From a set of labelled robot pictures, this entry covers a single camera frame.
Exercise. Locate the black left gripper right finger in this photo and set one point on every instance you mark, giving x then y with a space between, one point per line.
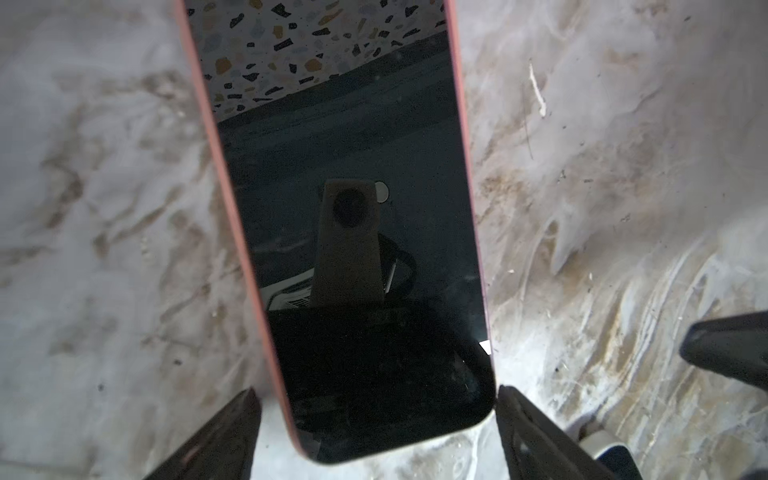
535 447

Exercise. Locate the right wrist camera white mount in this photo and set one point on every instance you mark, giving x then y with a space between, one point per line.
612 453

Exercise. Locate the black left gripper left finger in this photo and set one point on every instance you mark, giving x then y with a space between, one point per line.
223 448

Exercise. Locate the pink phone case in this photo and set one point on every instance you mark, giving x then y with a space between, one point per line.
234 240

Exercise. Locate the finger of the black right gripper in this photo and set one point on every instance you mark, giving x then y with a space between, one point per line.
734 347

